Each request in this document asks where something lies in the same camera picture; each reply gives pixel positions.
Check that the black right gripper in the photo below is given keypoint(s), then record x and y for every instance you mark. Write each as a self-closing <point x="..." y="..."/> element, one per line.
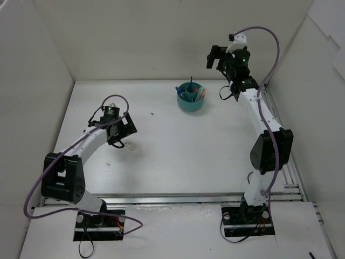
<point x="215" y="54"/>

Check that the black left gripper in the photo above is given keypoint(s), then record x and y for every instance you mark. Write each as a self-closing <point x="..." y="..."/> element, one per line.
<point x="128" y="124"/>

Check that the white staples box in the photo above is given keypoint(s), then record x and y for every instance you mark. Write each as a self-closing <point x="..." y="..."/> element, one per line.
<point x="130" y="145"/>

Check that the clear blue spray bottle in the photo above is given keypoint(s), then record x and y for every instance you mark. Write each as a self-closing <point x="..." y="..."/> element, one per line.
<point x="180" y="93"/>

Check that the blue gel pen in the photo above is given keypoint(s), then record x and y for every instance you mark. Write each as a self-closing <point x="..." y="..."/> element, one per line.
<point x="190" y="84"/>

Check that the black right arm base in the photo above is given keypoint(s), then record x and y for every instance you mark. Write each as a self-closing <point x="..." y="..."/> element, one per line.
<point x="237" y="227"/>

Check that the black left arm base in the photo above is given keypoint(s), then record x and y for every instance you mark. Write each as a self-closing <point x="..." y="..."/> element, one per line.
<point x="99" y="228"/>

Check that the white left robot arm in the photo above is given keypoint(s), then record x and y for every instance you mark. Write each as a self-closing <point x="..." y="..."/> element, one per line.
<point x="64" y="178"/>

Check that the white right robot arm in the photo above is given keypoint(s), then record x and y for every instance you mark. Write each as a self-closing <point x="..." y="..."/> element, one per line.
<point x="272" y="148"/>

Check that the teal round desk organizer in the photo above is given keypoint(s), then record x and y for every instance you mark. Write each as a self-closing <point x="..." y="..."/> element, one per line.
<point x="190" y="103"/>

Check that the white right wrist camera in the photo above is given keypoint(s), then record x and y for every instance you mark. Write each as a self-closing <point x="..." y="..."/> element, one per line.
<point x="238" y="41"/>

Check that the aluminium rail frame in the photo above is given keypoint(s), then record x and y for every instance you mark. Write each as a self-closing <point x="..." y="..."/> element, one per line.
<point x="143" y="138"/>

